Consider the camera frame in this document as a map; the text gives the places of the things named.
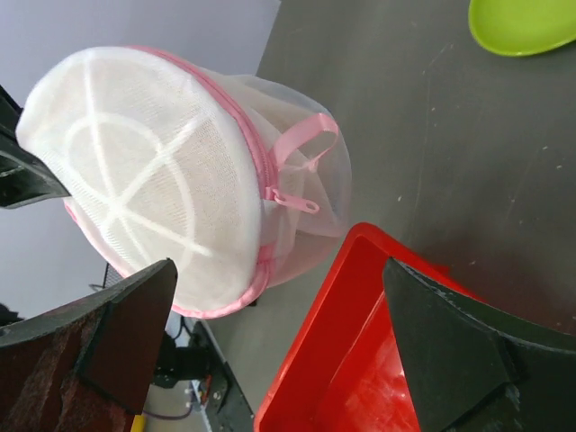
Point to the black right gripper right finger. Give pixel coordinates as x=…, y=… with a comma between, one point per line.
x=472, y=367

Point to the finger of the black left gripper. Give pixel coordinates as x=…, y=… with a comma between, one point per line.
x=24, y=179

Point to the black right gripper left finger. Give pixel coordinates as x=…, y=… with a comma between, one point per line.
x=87, y=365

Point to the white mesh laundry bag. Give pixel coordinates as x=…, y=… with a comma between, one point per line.
x=243, y=182

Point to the red plastic tray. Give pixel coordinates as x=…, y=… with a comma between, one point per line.
x=343, y=371

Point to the green plastic bowl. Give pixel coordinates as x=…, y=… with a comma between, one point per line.
x=520, y=28

